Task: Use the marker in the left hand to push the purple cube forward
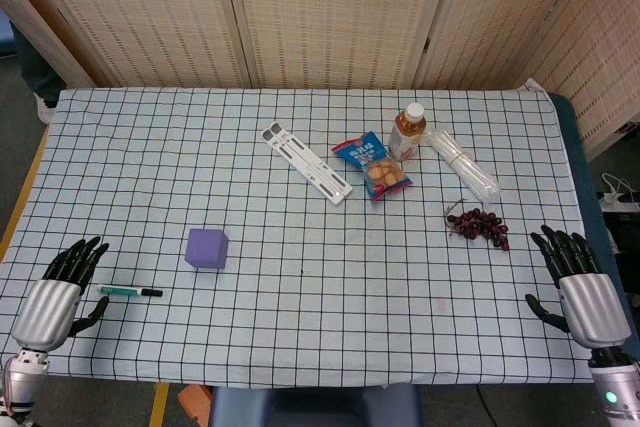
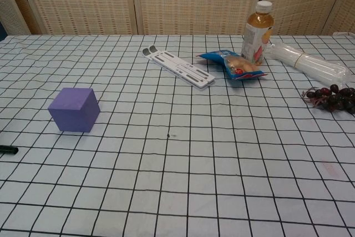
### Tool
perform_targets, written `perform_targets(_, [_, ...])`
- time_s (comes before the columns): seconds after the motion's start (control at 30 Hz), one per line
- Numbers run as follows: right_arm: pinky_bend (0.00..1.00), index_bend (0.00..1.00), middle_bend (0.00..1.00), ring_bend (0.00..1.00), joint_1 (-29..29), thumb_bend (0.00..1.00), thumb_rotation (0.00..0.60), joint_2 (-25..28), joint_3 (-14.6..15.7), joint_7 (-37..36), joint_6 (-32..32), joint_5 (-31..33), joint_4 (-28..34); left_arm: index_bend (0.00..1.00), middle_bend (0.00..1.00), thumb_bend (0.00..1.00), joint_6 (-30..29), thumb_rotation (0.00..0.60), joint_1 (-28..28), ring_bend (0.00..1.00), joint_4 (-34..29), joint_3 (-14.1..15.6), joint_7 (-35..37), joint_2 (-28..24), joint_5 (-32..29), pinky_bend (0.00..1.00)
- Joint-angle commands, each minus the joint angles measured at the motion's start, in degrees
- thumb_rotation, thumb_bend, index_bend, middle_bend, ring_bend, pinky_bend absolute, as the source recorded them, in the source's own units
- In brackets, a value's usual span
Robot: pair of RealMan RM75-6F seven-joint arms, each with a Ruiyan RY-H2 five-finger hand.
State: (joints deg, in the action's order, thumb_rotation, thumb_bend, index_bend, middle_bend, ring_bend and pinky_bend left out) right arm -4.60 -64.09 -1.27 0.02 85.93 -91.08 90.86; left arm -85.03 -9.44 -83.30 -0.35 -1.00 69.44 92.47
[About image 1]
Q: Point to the orange box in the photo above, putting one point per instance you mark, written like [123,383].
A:
[192,404]

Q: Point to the green marker black cap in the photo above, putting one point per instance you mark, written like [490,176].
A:
[129,291]

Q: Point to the purple foam cube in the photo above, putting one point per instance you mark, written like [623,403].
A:
[206,249]

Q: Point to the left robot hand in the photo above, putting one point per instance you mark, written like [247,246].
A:
[47,304]

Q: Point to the blue biscuit snack bag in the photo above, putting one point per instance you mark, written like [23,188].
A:
[372,164]

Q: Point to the dark red grape bunch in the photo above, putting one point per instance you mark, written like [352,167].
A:
[477,226]

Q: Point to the checkered white tablecloth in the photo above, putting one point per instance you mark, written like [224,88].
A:
[300,307]

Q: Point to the dark blue chair back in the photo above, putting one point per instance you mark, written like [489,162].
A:
[315,407]

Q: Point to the white folding laptop stand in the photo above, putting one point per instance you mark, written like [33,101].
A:
[306,162]

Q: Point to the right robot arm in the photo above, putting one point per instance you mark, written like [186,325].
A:
[615,384]

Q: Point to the white power strip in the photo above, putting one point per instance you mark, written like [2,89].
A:
[617,195]

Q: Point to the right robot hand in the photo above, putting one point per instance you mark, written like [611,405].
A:
[590,304]

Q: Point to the woven folding screen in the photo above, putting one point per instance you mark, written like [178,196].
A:
[320,12]

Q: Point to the clear plastic straw pack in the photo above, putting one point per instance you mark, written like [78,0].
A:
[465,164]

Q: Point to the tea bottle white cap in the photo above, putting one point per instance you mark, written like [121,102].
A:
[407,134]

